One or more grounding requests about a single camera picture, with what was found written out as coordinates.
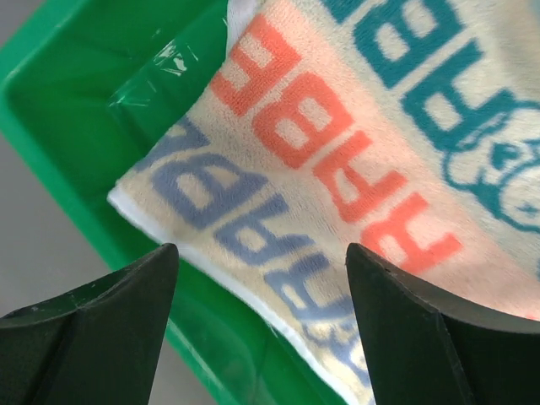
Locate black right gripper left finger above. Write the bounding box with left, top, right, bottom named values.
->
left=1, top=244, right=179, bottom=404

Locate green plastic tray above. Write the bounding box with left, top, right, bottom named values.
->
left=1, top=1, right=340, bottom=404

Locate white letter print towel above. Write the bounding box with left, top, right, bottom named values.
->
left=108, top=1, right=539, bottom=404

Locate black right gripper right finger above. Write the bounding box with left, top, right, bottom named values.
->
left=346, top=244, right=539, bottom=405

